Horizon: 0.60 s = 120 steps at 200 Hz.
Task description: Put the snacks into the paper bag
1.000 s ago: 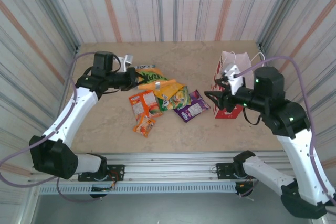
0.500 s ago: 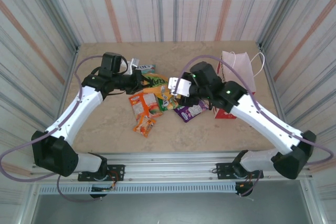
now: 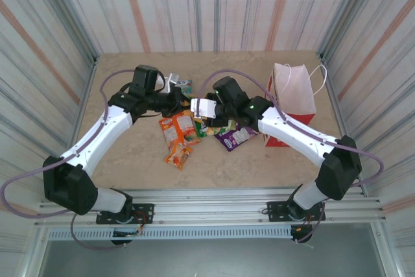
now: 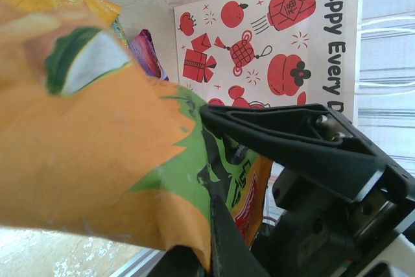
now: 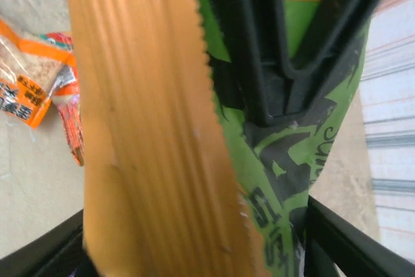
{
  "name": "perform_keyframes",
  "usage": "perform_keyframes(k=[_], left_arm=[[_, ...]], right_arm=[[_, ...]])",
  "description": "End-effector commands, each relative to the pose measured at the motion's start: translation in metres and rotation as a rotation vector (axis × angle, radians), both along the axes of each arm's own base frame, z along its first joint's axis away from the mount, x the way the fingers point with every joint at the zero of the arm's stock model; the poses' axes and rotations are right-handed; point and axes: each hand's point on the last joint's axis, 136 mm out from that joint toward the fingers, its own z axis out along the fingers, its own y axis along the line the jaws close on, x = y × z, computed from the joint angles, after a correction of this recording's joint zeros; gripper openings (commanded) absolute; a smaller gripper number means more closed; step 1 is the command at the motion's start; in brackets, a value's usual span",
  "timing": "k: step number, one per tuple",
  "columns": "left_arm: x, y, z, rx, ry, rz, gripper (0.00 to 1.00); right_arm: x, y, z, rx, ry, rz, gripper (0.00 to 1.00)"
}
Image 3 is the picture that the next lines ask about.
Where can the teal white snack packet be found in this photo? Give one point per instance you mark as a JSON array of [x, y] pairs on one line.
[[183, 83]]

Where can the orange yellow snack packet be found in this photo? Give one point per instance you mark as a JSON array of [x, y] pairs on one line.
[[185, 124]]

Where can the purple snack packet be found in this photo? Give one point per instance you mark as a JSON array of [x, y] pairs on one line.
[[233, 139]]

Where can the small orange snack packet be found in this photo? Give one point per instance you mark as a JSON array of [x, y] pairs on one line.
[[177, 157]]

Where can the white red paper bag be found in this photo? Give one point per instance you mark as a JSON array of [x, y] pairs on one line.
[[295, 95]]

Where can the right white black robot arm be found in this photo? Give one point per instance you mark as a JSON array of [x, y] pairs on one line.
[[291, 134]]

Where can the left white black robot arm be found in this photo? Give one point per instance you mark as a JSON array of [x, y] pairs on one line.
[[97, 140]]

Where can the grey metal panel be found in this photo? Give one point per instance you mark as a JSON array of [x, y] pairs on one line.
[[207, 257]]

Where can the metal corner bracket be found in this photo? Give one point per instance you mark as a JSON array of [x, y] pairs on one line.
[[95, 61], [321, 57]]

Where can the aluminium mounting rail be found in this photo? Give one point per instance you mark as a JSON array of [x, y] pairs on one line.
[[207, 207]]

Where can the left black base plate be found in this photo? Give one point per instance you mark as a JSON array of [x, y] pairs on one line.
[[146, 209]]

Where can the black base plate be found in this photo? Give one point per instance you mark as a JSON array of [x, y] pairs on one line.
[[275, 210], [146, 209]]

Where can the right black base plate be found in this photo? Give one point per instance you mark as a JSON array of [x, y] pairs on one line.
[[275, 210]]

